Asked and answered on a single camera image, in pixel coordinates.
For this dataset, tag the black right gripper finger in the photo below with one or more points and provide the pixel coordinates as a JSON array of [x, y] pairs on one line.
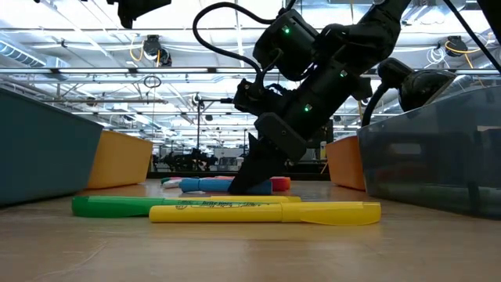
[[258, 164]]

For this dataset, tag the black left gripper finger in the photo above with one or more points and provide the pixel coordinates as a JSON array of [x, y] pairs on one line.
[[146, 6]]

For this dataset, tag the blue thick highlighter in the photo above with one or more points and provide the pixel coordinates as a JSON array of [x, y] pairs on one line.
[[203, 186]]

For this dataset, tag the green slim highlighter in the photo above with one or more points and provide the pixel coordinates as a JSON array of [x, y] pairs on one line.
[[117, 207]]

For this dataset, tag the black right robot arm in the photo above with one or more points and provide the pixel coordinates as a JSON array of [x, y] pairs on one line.
[[375, 23]]

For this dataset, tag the orange plastic bin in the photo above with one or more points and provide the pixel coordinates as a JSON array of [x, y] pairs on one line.
[[346, 164]]

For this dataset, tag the black robot station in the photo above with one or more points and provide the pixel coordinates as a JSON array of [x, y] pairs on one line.
[[184, 160]]

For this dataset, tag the pink cap white marker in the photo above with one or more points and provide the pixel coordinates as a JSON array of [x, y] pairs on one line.
[[176, 178]]

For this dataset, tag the green cap white marker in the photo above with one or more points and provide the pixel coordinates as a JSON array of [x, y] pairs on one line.
[[172, 184], [165, 180]]

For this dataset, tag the grey translucent plastic bin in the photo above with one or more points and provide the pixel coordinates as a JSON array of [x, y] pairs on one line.
[[430, 156]]

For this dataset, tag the yellow plastic bin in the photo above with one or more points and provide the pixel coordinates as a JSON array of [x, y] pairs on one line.
[[121, 160]]

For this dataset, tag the teal plastic bin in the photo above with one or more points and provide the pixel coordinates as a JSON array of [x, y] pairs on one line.
[[43, 152]]

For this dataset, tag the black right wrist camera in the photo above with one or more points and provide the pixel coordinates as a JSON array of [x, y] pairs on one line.
[[254, 98]]

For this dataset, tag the black aluminium table frame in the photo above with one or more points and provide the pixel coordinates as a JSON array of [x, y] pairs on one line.
[[195, 175]]

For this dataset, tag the black gantry frame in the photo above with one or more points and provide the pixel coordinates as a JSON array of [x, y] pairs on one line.
[[198, 117]]

